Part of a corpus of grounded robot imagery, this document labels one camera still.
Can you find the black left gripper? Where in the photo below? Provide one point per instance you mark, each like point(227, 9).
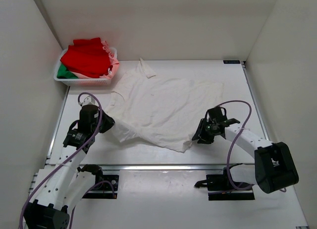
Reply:
point(110, 122)

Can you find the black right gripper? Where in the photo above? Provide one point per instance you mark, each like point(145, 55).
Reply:
point(204, 139)

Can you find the white t shirt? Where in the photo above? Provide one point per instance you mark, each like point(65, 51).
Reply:
point(161, 110)

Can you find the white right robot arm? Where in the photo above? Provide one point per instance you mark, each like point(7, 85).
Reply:
point(273, 167)

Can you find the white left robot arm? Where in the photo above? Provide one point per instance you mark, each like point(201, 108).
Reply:
point(52, 203)

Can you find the pink t shirt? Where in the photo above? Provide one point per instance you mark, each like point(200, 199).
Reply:
point(113, 59)

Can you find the white plastic laundry basket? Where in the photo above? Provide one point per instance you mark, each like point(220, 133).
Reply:
point(82, 81)

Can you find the green t shirt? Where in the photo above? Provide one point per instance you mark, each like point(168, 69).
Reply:
point(64, 73)

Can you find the red t shirt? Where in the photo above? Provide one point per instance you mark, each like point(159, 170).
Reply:
point(87, 57)

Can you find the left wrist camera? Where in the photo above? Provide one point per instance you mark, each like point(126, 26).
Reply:
point(87, 101)

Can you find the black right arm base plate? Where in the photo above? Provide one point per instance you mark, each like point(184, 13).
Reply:
point(220, 189)

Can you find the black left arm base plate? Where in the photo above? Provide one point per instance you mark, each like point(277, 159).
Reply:
point(106, 185)

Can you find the aluminium table rail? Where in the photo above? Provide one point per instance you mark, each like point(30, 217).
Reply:
point(135, 154)

